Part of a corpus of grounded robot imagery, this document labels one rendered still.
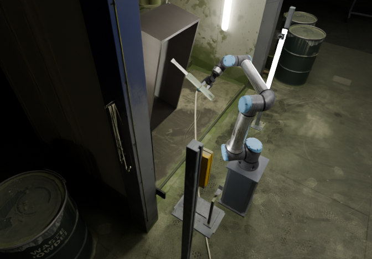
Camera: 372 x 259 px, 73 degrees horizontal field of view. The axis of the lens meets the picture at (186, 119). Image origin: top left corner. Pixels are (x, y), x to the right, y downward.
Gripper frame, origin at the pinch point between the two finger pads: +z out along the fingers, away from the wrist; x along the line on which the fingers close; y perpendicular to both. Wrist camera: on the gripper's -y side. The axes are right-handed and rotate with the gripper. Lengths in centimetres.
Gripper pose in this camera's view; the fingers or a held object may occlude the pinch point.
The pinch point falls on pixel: (201, 90)
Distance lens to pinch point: 219.7
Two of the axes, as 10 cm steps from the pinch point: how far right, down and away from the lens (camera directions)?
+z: -6.6, 7.5, -0.5
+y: -1.9, -0.9, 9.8
